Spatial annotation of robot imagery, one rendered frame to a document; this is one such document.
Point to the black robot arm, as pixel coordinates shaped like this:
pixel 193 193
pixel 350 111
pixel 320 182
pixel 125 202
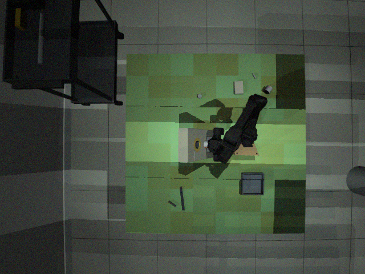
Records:
pixel 233 137

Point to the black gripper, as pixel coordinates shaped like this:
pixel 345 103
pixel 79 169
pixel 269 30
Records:
pixel 217 136

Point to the grey flat panel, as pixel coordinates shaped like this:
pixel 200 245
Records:
pixel 191 144

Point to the grey cylinder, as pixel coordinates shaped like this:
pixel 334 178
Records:
pixel 267 89

